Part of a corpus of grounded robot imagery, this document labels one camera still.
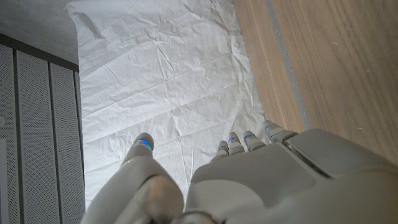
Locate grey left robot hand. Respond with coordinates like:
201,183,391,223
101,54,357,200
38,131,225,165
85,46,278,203
80,120,398,224

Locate grey perforated wall panel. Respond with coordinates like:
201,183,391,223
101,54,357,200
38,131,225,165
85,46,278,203
0,32,86,224

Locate white wrinkled backdrop cloth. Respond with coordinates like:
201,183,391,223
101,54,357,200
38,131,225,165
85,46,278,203
66,0,272,210

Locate grey tape strip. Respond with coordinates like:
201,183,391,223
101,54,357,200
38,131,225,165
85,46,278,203
265,0,312,131

